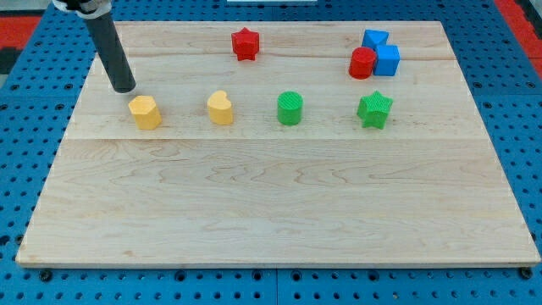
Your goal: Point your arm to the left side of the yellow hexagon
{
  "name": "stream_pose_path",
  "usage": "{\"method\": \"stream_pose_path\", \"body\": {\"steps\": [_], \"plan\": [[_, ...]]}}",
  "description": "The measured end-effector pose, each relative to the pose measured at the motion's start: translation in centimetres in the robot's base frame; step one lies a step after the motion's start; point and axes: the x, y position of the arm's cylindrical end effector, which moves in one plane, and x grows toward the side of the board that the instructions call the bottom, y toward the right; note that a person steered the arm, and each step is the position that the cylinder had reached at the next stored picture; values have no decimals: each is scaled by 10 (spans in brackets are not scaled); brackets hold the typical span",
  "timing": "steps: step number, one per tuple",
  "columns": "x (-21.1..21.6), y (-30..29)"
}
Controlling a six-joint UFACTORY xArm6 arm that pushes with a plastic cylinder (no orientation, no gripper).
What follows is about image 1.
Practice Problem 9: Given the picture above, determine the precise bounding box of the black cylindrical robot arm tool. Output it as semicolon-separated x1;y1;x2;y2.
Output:
52;0;136;93

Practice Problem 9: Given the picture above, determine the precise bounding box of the yellow hexagon block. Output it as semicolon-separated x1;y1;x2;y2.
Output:
128;96;162;130

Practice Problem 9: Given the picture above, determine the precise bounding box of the wooden board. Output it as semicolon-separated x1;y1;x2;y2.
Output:
16;21;540;269

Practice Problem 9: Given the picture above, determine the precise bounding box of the green cylinder block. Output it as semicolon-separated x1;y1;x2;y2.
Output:
277;91;303;125

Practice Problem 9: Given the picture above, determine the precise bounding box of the yellow heart block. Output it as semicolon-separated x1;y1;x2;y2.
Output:
207;90;234;125

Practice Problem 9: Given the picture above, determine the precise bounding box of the green star block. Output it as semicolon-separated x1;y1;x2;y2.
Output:
357;91;394;130

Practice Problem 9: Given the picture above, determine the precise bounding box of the red star block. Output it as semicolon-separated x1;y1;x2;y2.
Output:
231;27;260;61

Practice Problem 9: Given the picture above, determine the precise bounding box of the red cylinder block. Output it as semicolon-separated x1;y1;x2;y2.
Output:
348;47;376;80

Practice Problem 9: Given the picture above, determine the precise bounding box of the blue cube block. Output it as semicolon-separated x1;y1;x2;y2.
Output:
373;45;401;76

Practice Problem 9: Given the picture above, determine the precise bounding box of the blue triangle block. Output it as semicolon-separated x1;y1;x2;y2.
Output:
361;29;389;50

